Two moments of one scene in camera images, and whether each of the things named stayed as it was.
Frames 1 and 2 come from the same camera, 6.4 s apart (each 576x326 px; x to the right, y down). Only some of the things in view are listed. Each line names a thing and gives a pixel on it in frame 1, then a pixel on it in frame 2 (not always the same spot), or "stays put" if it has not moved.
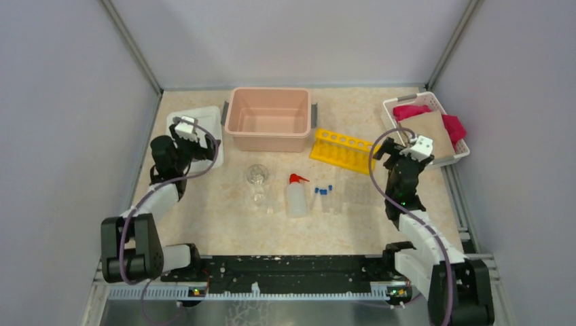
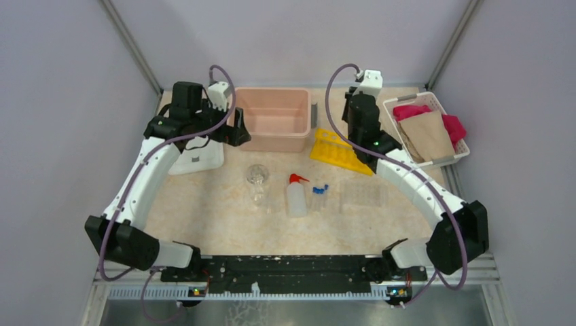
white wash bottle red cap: x=296 y=200 stays put
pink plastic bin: x=269 y=119 stays put
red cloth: x=455 y=128 stays put
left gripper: x=202 y=153 -> x=233 y=135
